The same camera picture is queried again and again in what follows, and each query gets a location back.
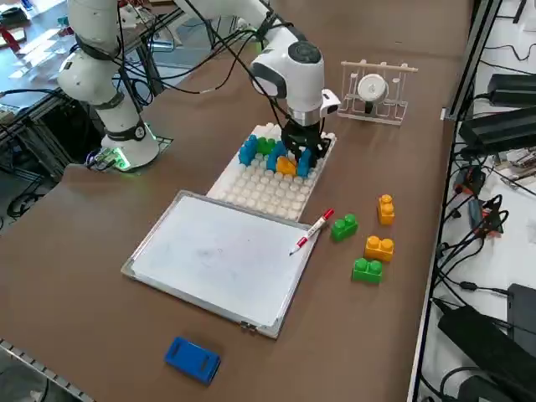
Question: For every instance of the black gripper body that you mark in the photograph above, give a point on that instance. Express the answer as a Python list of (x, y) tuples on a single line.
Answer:
[(303, 134)]

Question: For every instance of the blue three-stud block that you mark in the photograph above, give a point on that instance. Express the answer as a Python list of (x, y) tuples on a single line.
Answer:
[(274, 157), (305, 164), (248, 151)]

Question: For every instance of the yellow two-stud block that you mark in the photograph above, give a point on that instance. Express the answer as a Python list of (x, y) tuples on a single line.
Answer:
[(287, 167), (385, 209), (379, 248)]

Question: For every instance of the green two-stud block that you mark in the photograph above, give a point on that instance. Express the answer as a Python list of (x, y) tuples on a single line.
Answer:
[(344, 227), (264, 145), (367, 270)]

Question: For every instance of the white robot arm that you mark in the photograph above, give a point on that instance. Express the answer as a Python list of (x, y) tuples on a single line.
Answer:
[(301, 79)]

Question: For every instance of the white studded baseplate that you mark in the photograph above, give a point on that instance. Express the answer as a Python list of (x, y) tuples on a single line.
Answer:
[(268, 192)]

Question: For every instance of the red capped marker pen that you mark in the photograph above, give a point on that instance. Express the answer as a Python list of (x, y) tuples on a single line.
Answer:
[(316, 228)]

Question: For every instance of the blue whiteboard eraser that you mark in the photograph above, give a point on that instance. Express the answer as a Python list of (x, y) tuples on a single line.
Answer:
[(192, 358)]

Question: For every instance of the white cup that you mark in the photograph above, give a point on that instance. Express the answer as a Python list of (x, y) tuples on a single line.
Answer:
[(372, 88)]

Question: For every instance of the red black power device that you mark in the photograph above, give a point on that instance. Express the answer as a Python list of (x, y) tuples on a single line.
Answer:
[(471, 180)]

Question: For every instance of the whiteboard with metal frame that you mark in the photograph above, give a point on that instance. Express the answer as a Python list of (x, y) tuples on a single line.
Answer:
[(218, 255)]

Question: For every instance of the aluminium frame post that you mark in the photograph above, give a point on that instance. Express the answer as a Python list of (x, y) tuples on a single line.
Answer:
[(473, 54)]

